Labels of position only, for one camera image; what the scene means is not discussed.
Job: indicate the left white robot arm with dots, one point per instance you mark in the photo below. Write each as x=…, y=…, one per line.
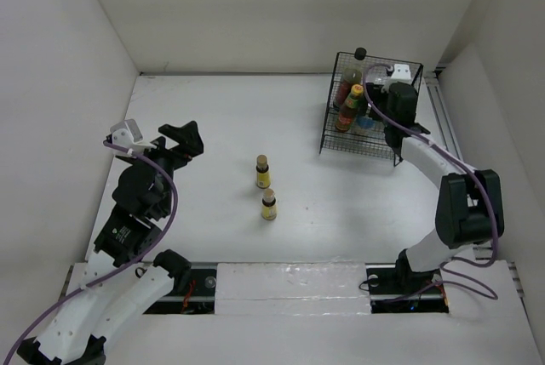
x=79, y=328

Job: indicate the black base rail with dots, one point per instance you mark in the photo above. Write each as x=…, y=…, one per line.
x=298, y=289

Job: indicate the red sauce bottle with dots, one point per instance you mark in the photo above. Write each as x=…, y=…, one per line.
x=349, y=109

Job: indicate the silver-lid jar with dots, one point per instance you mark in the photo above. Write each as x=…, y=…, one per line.
x=365, y=122

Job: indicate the small yellow bottle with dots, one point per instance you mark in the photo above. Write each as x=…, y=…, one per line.
x=263, y=178
x=268, y=204

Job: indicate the black wire rack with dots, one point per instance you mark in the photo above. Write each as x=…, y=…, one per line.
x=367, y=142

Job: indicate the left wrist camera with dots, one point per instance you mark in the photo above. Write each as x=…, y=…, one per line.
x=125, y=139

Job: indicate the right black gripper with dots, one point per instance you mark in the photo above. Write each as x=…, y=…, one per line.
x=375, y=92

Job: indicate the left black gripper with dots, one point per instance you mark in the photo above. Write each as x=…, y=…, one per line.
x=188, y=137

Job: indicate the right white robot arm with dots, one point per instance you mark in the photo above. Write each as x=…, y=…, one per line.
x=419, y=267

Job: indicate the dark soy sauce bottle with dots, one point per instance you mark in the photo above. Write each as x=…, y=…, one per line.
x=351, y=74

